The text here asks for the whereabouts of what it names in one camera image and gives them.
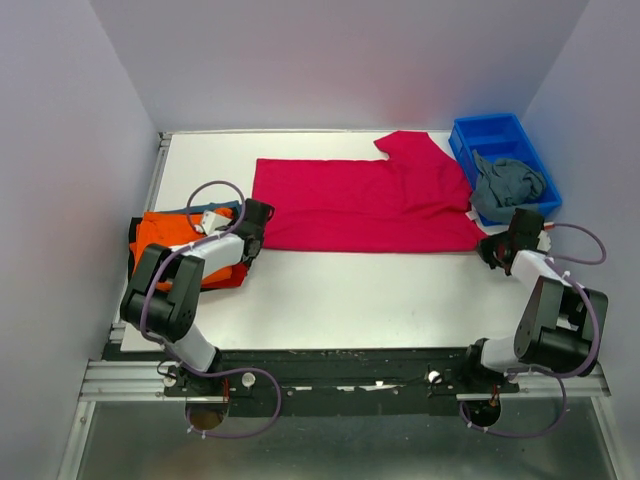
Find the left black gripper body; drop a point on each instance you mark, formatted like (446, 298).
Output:
(261, 238)

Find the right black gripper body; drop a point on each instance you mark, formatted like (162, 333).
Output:
(491, 246)

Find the magenta t shirt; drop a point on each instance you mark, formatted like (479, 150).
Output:
(416, 199)

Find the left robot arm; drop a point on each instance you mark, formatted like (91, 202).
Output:
(162, 295)

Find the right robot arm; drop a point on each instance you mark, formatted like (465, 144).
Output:
(562, 324)

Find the teal folded t shirt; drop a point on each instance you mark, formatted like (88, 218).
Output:
(233, 205)

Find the grey crumpled t shirt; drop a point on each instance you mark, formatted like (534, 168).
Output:
(503, 185)

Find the red folded t shirt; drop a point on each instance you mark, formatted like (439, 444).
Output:
(225, 278)

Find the orange folded t shirt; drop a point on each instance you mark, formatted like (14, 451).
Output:
(167, 229)

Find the blue plastic bin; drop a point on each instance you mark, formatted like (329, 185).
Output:
(499, 136)

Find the black folded t shirt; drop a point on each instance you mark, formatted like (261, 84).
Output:
(136, 244)

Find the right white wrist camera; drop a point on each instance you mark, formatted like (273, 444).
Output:
(544, 238)

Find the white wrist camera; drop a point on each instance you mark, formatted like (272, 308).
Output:
(544, 238)
(213, 220)

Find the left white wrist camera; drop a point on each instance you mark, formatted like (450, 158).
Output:
(213, 220)

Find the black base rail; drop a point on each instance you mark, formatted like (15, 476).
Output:
(327, 383)

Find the aluminium frame profile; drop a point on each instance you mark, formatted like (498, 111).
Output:
(130, 381)

